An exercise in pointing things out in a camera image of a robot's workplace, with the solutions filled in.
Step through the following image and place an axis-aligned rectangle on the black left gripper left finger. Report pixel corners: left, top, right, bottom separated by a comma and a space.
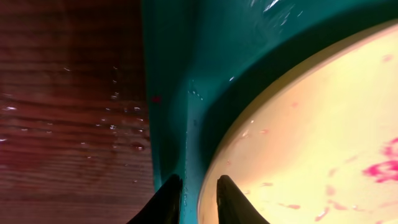
126, 174, 183, 224

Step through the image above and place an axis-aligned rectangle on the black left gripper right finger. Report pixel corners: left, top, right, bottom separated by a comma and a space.
216, 175, 270, 224

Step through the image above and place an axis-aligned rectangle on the yellow plate with red stains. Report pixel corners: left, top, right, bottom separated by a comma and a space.
197, 20, 397, 223

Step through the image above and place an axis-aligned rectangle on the teal plastic tray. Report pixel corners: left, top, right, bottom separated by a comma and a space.
142, 0, 397, 223

